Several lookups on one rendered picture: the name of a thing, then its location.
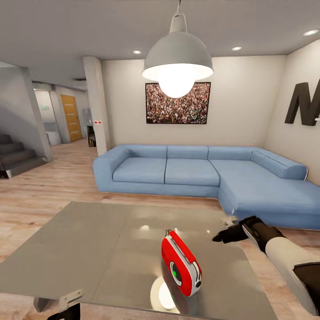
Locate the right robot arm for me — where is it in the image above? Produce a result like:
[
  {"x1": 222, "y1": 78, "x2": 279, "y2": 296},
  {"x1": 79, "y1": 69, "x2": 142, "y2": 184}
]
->
[{"x1": 212, "y1": 215, "x2": 320, "y2": 316}]

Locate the radio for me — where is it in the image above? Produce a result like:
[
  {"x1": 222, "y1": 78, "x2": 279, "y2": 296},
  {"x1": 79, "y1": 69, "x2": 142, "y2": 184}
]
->
[{"x1": 161, "y1": 230, "x2": 202, "y2": 296}]

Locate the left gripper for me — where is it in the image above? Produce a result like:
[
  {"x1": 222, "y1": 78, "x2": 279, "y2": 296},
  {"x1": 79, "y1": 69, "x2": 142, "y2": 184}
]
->
[{"x1": 47, "y1": 303, "x2": 81, "y2": 320}]

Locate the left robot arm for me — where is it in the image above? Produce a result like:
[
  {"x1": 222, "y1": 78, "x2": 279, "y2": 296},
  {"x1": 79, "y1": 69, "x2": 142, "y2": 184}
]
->
[{"x1": 47, "y1": 289, "x2": 85, "y2": 320}]

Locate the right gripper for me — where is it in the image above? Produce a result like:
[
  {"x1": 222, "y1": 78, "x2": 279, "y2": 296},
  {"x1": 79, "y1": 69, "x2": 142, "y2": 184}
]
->
[{"x1": 212, "y1": 226, "x2": 241, "y2": 243}]

